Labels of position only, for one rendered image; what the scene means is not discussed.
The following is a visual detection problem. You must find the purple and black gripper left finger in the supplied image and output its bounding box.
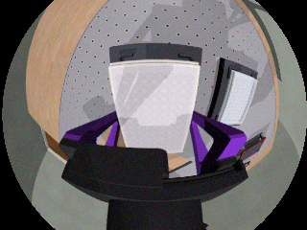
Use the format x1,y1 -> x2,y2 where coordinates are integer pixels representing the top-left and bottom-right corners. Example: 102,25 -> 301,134
62,111 -> 120,147

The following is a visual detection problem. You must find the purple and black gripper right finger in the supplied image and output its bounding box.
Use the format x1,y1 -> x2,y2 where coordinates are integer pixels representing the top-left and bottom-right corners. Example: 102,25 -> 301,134
190,110 -> 247,175

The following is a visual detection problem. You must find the white rectangular plate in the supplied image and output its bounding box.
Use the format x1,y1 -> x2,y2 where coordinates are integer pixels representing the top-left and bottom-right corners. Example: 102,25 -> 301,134
108,59 -> 201,153

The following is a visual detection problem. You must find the grey perforated base plate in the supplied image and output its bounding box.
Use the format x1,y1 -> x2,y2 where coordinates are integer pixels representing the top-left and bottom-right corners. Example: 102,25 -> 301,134
59,0 -> 275,161

